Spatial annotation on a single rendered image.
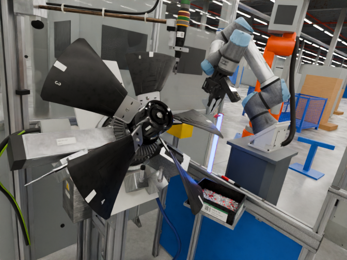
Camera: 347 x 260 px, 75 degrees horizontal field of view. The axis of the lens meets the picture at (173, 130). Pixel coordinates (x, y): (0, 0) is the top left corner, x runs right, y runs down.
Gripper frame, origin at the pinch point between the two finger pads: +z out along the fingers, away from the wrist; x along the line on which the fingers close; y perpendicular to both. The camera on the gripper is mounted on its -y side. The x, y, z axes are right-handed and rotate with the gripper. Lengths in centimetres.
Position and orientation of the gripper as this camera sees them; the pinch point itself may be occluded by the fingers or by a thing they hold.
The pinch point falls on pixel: (209, 113)
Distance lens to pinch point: 104.1
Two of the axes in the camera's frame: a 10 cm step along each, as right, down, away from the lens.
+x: -7.3, 0.9, -6.8
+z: -3.4, 8.1, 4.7
